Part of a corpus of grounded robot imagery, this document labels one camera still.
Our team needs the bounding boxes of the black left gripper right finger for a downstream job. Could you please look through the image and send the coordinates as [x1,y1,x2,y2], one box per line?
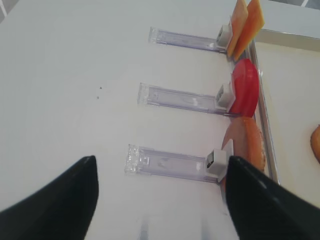
[225,156,320,240]

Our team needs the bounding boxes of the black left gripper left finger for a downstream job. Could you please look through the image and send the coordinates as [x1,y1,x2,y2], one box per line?
[0,155,99,240]

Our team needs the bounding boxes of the red tomato slice outer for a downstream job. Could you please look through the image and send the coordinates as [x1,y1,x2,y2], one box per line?
[229,58,259,118]

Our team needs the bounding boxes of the orange cheese slice inner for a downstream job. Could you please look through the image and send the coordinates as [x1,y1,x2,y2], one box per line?
[233,0,265,61]

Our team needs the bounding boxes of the orange cheese slice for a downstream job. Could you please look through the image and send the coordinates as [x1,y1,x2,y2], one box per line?
[233,0,265,61]
[227,0,249,58]

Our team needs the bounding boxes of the orange cheese slice outer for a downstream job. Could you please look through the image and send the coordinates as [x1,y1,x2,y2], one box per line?
[227,0,249,58]

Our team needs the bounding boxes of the silver metal baking tray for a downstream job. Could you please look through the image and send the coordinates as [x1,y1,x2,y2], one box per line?
[254,29,320,199]

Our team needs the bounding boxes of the clear rail left bun pusher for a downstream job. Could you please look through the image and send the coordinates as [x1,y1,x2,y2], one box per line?
[124,139,234,183]

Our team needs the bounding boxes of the clear rail tomato pusher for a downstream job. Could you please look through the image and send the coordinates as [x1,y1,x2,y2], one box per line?
[137,82,239,118]

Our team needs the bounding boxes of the clear rail cheese pusher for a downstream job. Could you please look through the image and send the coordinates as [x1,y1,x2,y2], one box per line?
[148,23,233,54]

